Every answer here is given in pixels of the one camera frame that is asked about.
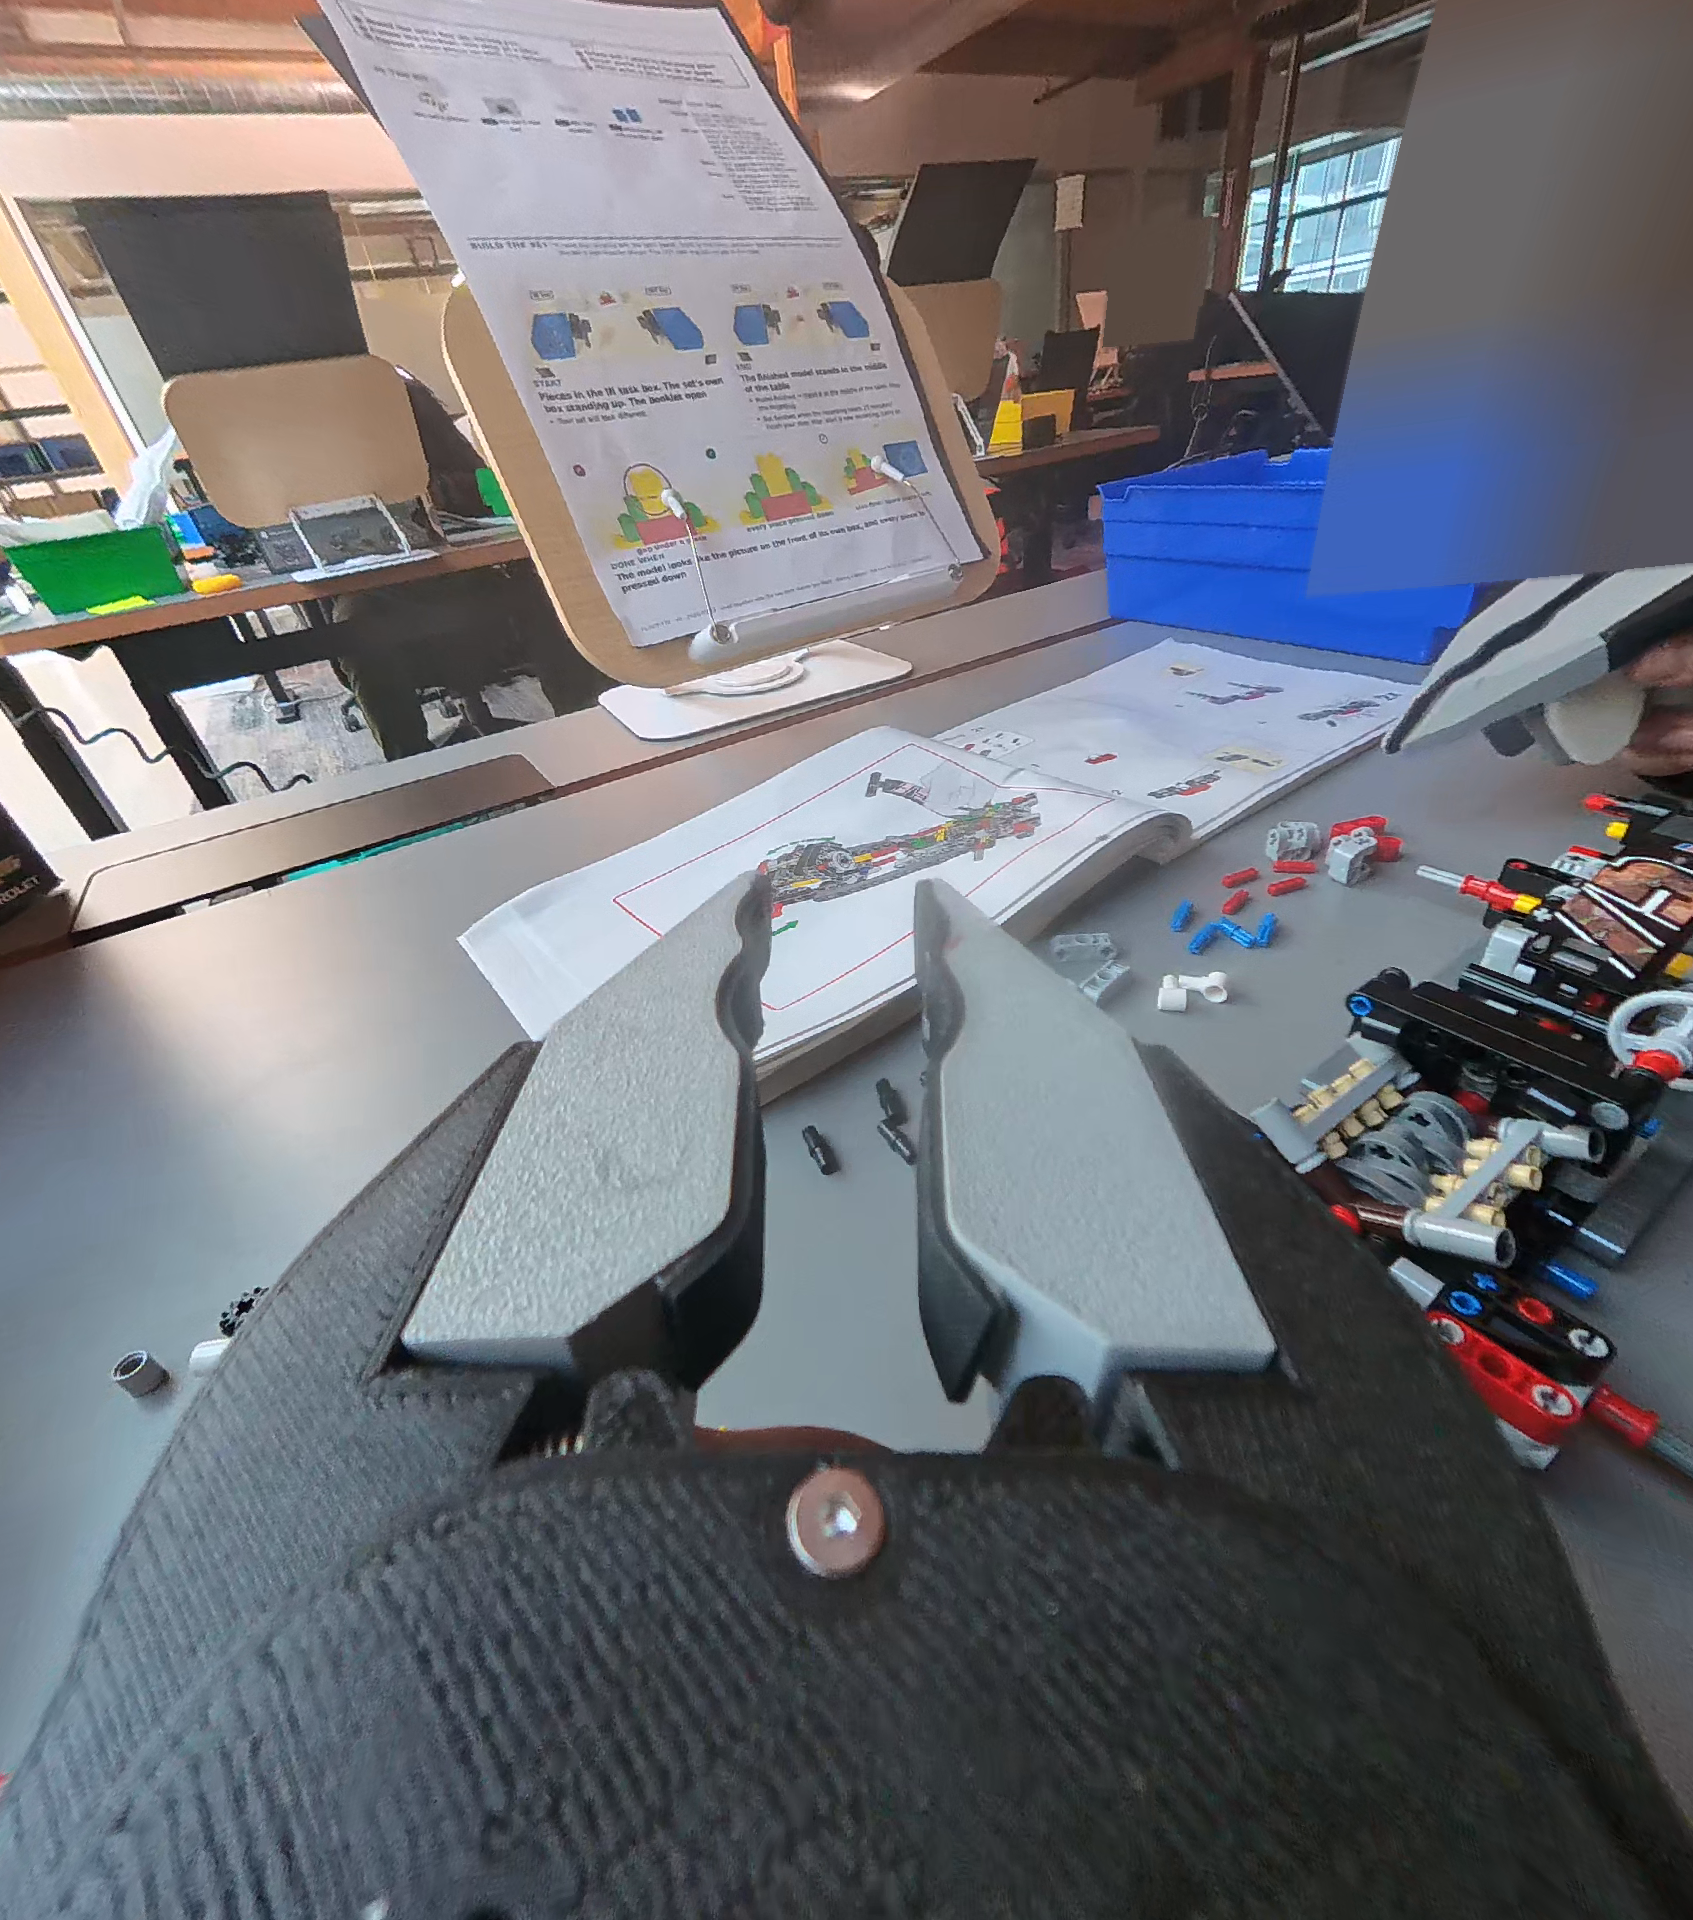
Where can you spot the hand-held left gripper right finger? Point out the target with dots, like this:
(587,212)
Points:
(1072,1169)

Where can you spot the small white toy brick piece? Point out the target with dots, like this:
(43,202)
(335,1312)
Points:
(206,1360)

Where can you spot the small grey bush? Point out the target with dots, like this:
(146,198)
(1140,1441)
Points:
(140,1372)

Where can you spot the open instruction booklet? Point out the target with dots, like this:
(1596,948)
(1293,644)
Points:
(638,916)

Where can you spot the printed instruction sheet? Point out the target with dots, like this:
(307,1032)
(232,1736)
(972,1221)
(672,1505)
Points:
(666,331)

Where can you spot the red toy brick beam assembly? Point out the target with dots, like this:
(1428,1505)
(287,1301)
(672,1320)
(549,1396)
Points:
(1513,1372)

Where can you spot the small wooden document stand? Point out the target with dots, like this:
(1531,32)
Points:
(292,442)

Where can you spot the black toy brick pin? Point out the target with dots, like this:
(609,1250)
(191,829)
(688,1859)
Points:
(899,1140)
(889,1102)
(822,1151)

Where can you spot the small framed sheet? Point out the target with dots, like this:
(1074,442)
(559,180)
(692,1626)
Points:
(351,533)

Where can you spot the green plastic bin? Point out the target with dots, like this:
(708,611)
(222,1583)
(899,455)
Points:
(98,567)

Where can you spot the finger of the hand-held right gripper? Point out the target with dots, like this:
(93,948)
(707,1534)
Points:
(1498,619)
(1513,685)

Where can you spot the grey toy brick connector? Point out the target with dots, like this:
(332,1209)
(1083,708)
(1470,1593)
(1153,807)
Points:
(1291,844)
(1106,983)
(1083,951)
(1350,861)

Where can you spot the scatter of red and blue pins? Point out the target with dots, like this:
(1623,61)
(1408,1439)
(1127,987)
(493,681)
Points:
(1245,916)

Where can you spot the yellow box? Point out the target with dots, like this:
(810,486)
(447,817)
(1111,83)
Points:
(1040,419)

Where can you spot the toy brick car model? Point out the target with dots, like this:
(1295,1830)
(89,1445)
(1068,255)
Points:
(1538,1053)

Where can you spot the white toy brick connector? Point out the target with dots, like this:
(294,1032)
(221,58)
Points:
(1190,992)

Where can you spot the small black gear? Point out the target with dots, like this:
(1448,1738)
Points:
(240,1309)

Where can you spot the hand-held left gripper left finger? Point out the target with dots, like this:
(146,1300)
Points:
(591,1140)

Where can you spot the background wooden desk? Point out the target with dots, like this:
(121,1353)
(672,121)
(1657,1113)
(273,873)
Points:
(262,595)

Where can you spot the black panel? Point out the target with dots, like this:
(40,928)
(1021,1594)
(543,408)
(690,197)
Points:
(214,279)
(958,219)

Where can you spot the blue plastic bin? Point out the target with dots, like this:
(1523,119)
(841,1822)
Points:
(1205,555)

